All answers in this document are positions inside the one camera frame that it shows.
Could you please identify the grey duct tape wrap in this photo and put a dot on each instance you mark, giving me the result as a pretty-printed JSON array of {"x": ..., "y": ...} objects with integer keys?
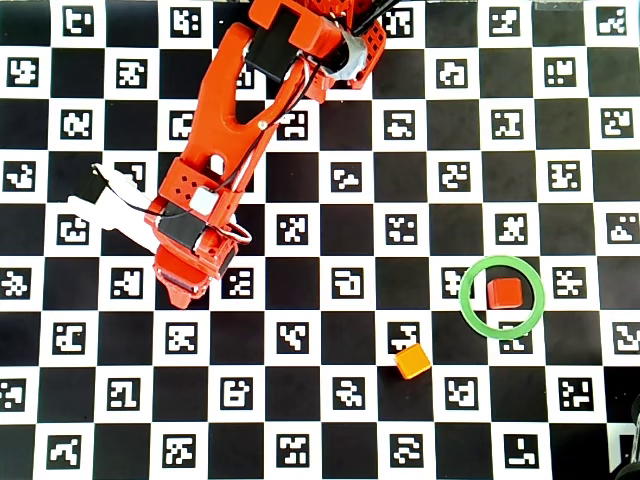
[{"x": 355, "y": 57}]

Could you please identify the grey square pad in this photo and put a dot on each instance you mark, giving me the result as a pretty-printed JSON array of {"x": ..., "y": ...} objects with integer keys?
[{"x": 204, "y": 201}]

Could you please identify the black white marker checkerboard mat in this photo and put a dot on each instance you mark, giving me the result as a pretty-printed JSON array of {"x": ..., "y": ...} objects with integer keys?
[{"x": 320, "y": 345}]

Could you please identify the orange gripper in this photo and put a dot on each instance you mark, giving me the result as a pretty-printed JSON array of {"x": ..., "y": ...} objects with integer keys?
[{"x": 181, "y": 290}]

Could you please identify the orange cube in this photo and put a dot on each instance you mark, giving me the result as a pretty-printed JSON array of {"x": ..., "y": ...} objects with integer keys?
[{"x": 413, "y": 361}]

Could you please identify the clear adhesive tape strip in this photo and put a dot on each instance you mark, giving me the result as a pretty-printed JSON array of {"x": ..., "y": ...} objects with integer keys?
[{"x": 560, "y": 5}]

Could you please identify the red cube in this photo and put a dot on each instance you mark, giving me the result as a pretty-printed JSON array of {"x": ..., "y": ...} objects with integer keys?
[{"x": 505, "y": 294}]

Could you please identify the white mounted wrist camera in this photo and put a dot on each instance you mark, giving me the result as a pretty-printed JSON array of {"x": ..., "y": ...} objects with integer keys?
[{"x": 90, "y": 189}]

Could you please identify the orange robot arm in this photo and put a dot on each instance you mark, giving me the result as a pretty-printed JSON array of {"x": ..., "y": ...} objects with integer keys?
[{"x": 220, "y": 100}]

